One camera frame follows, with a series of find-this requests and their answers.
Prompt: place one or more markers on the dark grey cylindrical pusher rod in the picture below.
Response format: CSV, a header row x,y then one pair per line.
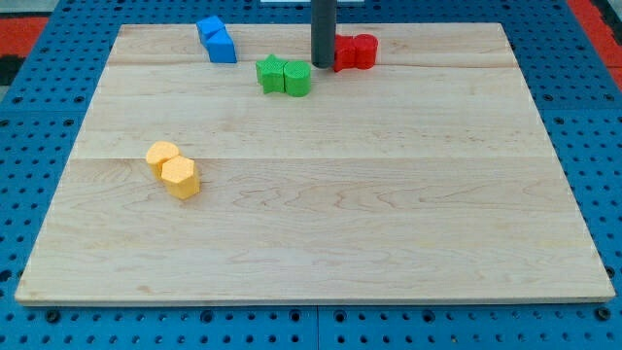
x,y
323,24

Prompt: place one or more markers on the yellow hexagon block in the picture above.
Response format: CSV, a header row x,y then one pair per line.
x,y
180,177

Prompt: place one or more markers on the green cylinder block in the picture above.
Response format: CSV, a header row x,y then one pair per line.
x,y
297,76

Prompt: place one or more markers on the light wooden board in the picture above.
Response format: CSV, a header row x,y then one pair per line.
x,y
427,179

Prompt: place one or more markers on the red star-shaped block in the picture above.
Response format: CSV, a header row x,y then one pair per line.
x,y
344,53

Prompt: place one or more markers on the green star block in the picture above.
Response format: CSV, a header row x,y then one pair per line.
x,y
270,74

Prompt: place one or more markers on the blue wedge block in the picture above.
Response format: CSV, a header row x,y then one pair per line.
x,y
221,48

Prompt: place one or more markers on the blue cube block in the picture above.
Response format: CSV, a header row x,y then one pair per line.
x,y
207,27

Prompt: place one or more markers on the yellow cylinder block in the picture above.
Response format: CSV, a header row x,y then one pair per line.
x,y
159,153

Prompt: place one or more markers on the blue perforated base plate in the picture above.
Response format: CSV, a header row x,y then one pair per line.
x,y
569,51

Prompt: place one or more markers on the red cylinder block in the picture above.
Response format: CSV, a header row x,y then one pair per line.
x,y
366,46

